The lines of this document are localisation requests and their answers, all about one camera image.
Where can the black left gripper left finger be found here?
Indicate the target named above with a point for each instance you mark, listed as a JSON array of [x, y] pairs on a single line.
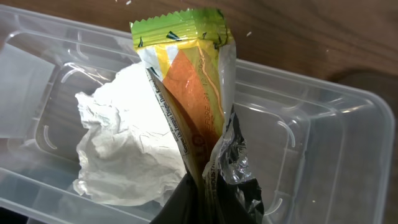
[[183, 207]]

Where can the white napkin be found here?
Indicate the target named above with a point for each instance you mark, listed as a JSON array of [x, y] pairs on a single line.
[[128, 156]]

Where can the clear plastic bin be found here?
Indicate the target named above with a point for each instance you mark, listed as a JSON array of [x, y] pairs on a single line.
[[320, 151]]

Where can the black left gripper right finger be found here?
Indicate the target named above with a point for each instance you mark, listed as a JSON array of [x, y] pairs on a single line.
[[239, 203]]

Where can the green yellow snack wrapper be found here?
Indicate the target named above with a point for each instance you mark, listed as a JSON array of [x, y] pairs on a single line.
[[190, 58]]

